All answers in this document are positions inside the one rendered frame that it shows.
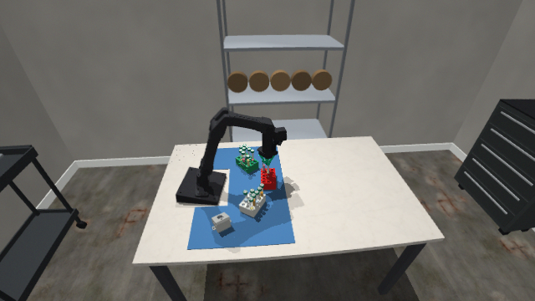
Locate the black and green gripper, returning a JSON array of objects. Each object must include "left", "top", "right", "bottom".
[{"left": 257, "top": 144, "right": 278, "bottom": 166}]

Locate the red tube rack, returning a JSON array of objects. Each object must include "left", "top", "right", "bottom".
[{"left": 261, "top": 168, "right": 276, "bottom": 190}]

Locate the white test tube rack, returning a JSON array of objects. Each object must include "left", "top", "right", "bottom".
[{"left": 239, "top": 192, "right": 266, "bottom": 217}]

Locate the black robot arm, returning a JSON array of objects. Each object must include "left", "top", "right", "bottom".
[{"left": 195, "top": 107, "right": 287, "bottom": 196}]

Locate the green tube rack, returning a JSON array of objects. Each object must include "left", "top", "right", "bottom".
[{"left": 236, "top": 156, "right": 259, "bottom": 174}]

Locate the blue bench mat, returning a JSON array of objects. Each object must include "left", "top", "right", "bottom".
[{"left": 187, "top": 146, "right": 295, "bottom": 250}]

